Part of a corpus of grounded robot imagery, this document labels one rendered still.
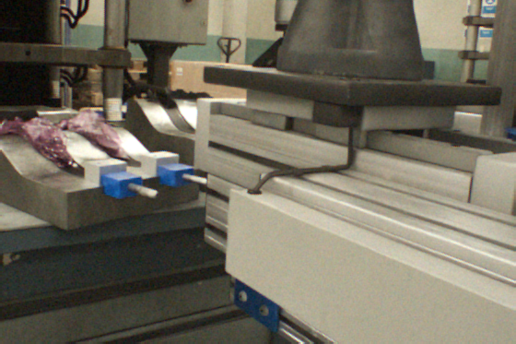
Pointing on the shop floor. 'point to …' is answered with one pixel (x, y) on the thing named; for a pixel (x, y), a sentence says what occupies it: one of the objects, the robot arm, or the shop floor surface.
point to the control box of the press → (166, 9)
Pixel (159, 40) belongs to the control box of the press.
